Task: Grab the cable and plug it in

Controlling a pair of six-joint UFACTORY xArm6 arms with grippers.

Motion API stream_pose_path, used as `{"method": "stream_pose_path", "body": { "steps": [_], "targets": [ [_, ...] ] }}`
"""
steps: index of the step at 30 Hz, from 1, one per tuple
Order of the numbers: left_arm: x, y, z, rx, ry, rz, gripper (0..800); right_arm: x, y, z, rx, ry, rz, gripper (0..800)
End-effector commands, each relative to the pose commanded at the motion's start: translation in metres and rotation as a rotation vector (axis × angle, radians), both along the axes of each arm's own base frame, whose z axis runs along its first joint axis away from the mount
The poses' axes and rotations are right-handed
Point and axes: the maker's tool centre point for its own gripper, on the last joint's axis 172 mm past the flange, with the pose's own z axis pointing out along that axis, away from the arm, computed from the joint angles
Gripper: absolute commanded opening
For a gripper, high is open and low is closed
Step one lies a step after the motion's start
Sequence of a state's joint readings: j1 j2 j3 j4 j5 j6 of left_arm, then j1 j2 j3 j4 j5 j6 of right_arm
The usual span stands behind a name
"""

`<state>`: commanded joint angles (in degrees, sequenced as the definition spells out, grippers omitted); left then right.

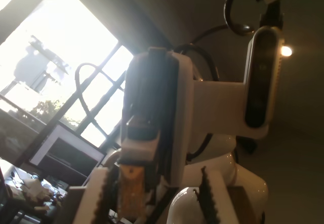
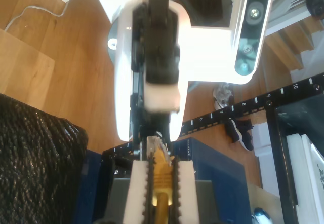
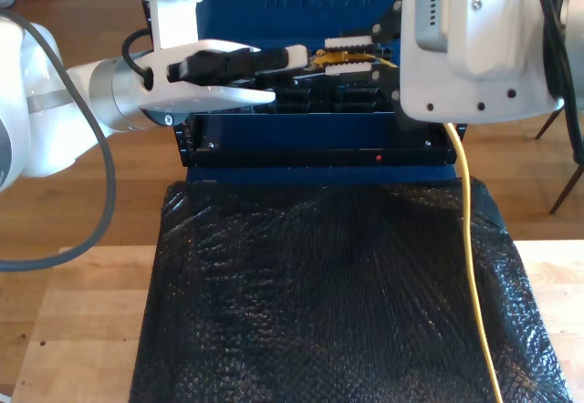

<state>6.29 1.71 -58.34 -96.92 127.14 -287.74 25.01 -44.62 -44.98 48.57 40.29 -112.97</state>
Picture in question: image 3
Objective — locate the black rack server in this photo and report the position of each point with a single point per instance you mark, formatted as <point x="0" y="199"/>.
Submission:
<point x="319" y="100"/>

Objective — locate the black bubble wrap mat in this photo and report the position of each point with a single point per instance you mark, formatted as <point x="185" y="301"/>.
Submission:
<point x="296" y="307"/>

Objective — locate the blue network switch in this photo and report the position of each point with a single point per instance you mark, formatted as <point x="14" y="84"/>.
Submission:
<point x="283" y="6"/>

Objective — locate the dark metal chair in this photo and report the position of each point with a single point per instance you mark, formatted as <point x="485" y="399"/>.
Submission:
<point x="567" y="184"/>

